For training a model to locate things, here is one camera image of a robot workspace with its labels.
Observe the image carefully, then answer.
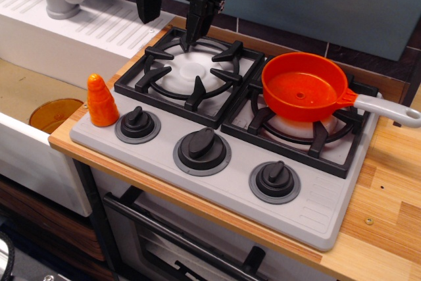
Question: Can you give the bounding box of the black burner grate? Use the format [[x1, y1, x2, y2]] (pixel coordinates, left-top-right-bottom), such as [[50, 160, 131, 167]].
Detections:
[[114, 27, 264, 128], [221, 57, 378, 179]]

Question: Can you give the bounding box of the black braided cable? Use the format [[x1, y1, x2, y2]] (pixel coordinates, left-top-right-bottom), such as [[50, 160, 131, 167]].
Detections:
[[0, 230, 16, 281]]

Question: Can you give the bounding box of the grey toy stove top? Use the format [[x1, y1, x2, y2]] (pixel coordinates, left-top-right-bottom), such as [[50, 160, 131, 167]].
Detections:
[[70, 28, 378, 251]]

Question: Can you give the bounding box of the orange pan with grey handle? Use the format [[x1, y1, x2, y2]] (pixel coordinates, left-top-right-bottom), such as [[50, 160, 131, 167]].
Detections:
[[261, 52, 420, 128]]

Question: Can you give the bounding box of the amber sink drain plug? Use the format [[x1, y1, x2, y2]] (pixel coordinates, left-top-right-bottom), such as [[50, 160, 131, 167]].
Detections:
[[29, 98, 83, 134]]

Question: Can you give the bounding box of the black middle stove knob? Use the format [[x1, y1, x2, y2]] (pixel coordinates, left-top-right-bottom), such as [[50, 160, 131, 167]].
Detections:
[[173, 127, 232, 177]]

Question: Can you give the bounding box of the black stove knob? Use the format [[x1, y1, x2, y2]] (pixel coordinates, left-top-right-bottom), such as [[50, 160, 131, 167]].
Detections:
[[173, 127, 232, 177], [249, 161, 301, 205], [114, 106, 161, 145]]

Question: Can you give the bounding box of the oven door with black handle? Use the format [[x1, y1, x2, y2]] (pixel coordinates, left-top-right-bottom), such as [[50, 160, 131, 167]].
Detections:
[[103, 186, 330, 280]]

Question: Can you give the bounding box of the black right burner grate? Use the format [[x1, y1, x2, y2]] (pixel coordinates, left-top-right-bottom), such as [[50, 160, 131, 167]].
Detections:
[[221, 57, 378, 179]]

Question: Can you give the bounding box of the orange toy carrot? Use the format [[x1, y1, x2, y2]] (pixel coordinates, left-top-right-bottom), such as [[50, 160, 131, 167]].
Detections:
[[87, 74, 120, 127]]

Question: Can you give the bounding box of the black right stove knob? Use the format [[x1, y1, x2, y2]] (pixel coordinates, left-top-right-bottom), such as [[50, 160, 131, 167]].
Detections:
[[249, 161, 301, 205]]

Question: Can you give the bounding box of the black left burner grate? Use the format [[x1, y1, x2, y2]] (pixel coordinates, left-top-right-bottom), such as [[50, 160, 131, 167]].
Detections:
[[114, 27, 264, 128]]

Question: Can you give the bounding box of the black left stove knob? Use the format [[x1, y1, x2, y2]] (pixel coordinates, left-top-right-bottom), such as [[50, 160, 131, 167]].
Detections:
[[114, 106, 161, 145]]

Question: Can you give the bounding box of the white toy sink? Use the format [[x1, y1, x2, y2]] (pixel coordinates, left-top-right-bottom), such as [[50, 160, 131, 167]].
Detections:
[[1, 0, 173, 217]]

